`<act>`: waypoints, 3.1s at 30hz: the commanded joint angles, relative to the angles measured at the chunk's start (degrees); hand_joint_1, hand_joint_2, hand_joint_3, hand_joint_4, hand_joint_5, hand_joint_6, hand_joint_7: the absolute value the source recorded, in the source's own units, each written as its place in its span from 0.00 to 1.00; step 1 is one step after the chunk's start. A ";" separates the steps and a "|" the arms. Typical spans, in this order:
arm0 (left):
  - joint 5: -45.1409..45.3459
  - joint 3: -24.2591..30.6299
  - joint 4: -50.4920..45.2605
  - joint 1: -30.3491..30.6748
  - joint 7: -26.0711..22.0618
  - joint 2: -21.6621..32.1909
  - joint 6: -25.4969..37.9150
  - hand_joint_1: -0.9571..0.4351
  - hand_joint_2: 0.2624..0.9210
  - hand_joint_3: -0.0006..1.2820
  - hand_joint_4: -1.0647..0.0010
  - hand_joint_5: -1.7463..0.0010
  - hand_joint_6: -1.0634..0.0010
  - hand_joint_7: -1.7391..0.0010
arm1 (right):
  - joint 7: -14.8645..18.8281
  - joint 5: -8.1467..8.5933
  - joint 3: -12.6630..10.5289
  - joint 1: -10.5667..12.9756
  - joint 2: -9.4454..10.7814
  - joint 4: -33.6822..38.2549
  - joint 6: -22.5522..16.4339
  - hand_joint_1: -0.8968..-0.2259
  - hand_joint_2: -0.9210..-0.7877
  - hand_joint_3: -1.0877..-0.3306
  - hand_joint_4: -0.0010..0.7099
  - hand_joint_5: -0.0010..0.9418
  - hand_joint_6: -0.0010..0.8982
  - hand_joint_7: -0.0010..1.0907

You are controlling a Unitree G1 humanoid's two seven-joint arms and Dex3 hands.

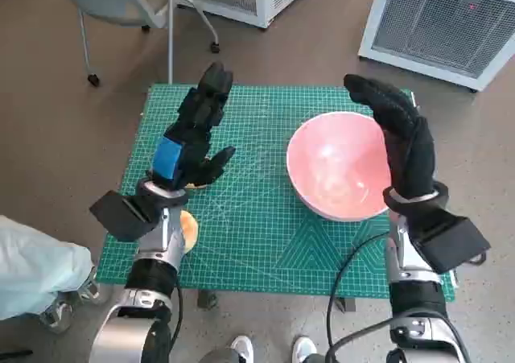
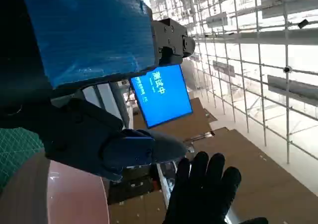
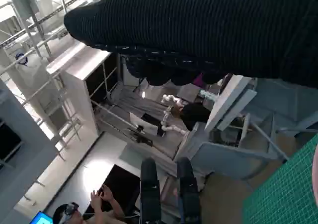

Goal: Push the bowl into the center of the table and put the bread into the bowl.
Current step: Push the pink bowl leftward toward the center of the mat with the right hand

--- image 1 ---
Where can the dark table leg bracket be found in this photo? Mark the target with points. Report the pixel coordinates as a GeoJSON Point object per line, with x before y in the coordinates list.
{"type": "Point", "coordinates": [207, 298]}
{"type": "Point", "coordinates": [348, 304]}

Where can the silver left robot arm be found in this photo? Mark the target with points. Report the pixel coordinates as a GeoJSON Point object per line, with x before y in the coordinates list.
{"type": "Point", "coordinates": [159, 242]}

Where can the person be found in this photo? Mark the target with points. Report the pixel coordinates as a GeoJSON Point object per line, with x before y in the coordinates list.
{"type": "Point", "coordinates": [32, 266]}

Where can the white metal pole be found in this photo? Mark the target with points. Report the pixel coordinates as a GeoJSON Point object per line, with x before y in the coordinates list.
{"type": "Point", "coordinates": [170, 29]}

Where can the green cutting mat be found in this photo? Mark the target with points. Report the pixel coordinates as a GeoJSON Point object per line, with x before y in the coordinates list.
{"type": "Point", "coordinates": [257, 218]}

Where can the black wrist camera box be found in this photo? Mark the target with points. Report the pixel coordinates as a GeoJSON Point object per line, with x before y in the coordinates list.
{"type": "Point", "coordinates": [450, 242]}
{"type": "Point", "coordinates": [120, 214]}

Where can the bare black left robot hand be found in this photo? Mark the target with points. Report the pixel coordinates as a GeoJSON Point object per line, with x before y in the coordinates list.
{"type": "Point", "coordinates": [193, 145]}

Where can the long striped toy bread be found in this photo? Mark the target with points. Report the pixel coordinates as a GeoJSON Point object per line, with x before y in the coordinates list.
{"type": "Point", "coordinates": [196, 186]}

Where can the white shoe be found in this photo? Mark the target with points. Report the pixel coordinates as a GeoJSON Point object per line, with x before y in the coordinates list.
{"type": "Point", "coordinates": [242, 349]}
{"type": "Point", "coordinates": [303, 349]}

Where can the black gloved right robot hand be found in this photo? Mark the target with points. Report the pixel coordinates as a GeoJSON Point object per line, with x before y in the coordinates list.
{"type": "Point", "coordinates": [410, 149]}

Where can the pink bowl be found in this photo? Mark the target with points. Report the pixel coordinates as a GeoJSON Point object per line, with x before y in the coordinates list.
{"type": "Point", "coordinates": [334, 166]}

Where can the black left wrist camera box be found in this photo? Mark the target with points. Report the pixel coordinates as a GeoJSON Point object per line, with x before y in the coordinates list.
{"type": "Point", "coordinates": [120, 214]}

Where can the round toy bread bun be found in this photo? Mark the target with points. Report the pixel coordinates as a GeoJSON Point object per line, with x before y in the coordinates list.
{"type": "Point", "coordinates": [190, 232]}

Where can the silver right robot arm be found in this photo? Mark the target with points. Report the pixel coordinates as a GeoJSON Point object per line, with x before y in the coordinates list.
{"type": "Point", "coordinates": [414, 298]}

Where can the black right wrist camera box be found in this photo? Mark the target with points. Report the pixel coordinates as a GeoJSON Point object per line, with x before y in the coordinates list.
{"type": "Point", "coordinates": [450, 242]}

